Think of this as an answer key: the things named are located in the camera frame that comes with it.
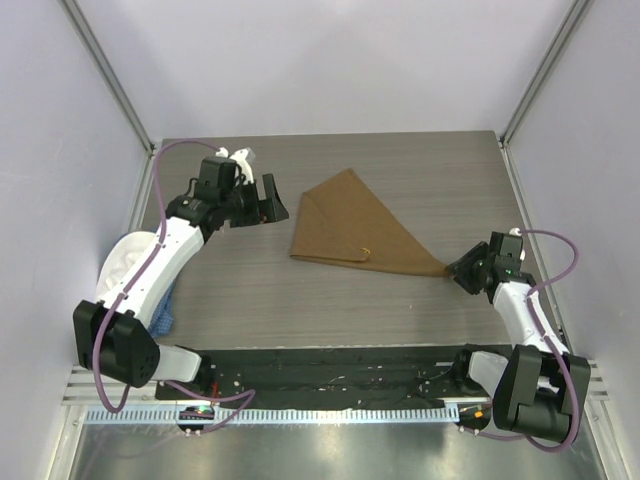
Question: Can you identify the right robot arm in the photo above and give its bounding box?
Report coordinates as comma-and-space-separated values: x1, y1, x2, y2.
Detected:
448, 228, 591, 453

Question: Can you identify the left aluminium frame post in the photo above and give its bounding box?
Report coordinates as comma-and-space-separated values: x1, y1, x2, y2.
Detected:
59, 0, 154, 155

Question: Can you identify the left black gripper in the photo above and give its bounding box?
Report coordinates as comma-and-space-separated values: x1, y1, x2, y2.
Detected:
220, 174, 287, 228

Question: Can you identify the slotted cable duct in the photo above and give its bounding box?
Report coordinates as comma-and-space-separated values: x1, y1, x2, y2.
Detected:
84, 404, 459, 425

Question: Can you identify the aluminium front rail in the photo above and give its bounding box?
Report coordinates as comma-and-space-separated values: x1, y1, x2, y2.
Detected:
62, 362, 609, 406

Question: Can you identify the right aluminium frame post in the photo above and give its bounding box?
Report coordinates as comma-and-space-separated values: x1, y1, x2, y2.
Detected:
498, 0, 593, 148

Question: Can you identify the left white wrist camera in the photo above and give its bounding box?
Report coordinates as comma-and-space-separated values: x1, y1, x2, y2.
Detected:
215, 147, 255, 185

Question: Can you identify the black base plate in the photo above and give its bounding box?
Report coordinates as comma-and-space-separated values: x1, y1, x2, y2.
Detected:
154, 347, 501, 409

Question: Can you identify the white cloth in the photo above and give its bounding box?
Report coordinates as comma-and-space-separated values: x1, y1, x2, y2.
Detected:
95, 231, 156, 300

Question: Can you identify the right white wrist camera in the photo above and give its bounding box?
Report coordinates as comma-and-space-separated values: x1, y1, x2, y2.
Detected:
508, 227, 526, 262

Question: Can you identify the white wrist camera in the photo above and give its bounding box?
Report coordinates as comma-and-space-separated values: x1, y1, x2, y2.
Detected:
508, 227, 526, 262
215, 147, 255, 185

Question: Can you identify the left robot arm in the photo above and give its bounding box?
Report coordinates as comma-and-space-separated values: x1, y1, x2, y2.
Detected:
73, 148, 289, 399

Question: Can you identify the brown cloth napkin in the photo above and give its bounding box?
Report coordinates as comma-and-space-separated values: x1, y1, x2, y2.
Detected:
290, 169, 449, 277

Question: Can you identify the aluminium frame post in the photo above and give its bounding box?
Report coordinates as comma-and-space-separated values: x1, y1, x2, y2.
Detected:
59, 0, 154, 155
498, 0, 593, 148

